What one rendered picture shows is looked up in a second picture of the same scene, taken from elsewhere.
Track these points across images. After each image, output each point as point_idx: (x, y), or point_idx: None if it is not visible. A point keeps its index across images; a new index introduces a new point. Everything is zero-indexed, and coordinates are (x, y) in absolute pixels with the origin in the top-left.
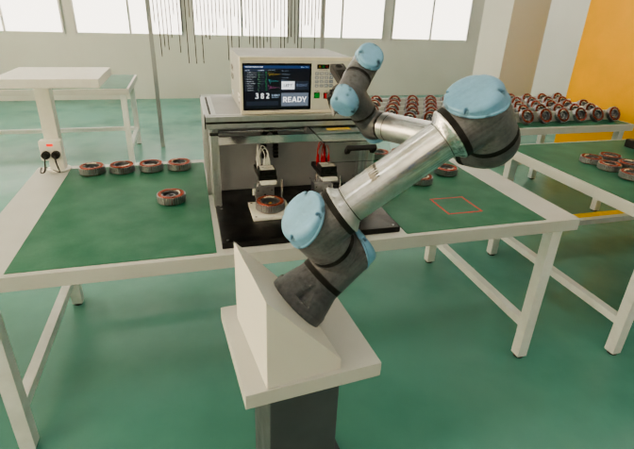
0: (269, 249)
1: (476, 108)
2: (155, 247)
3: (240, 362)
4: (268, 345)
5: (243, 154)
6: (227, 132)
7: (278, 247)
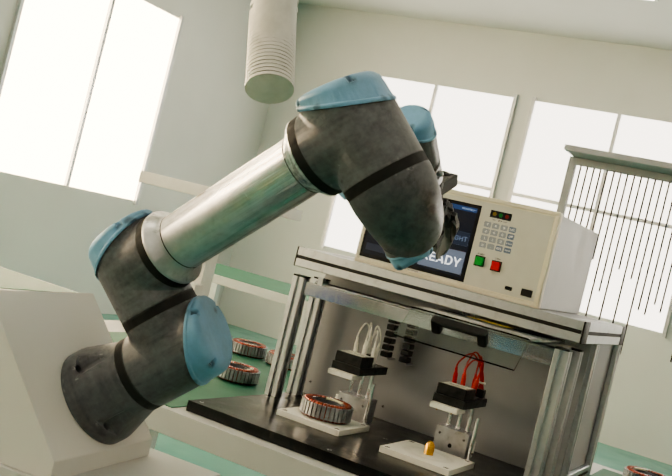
0: (238, 435)
1: (305, 93)
2: None
3: None
4: None
5: (363, 344)
6: (335, 288)
7: (254, 440)
